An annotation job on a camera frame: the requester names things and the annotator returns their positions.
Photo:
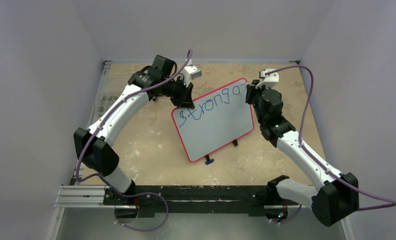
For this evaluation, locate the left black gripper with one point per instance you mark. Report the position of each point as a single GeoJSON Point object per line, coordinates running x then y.
{"type": "Point", "coordinates": [183, 97]}

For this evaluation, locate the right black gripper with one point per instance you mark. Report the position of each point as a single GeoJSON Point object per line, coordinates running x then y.
{"type": "Point", "coordinates": [251, 93]}

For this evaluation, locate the pink framed whiteboard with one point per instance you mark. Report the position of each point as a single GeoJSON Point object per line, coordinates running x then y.
{"type": "Point", "coordinates": [218, 118]}

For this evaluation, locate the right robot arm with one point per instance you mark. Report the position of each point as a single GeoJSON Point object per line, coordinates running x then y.
{"type": "Point", "coordinates": [332, 195]}

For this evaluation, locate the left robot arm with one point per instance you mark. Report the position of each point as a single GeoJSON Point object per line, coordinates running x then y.
{"type": "Point", "coordinates": [94, 144]}

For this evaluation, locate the blue marker cap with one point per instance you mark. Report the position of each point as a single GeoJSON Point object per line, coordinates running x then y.
{"type": "Point", "coordinates": [209, 161]}

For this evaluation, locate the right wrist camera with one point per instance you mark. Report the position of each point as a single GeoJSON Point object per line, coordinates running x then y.
{"type": "Point", "coordinates": [269, 78]}

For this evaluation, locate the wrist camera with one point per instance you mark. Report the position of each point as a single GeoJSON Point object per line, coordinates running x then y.
{"type": "Point", "coordinates": [269, 78]}
{"type": "Point", "coordinates": [190, 72]}

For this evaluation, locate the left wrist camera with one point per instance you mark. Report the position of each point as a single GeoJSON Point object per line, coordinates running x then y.
{"type": "Point", "coordinates": [190, 72]}

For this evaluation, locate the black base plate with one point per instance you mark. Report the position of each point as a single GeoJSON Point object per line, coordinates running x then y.
{"type": "Point", "coordinates": [252, 200]}

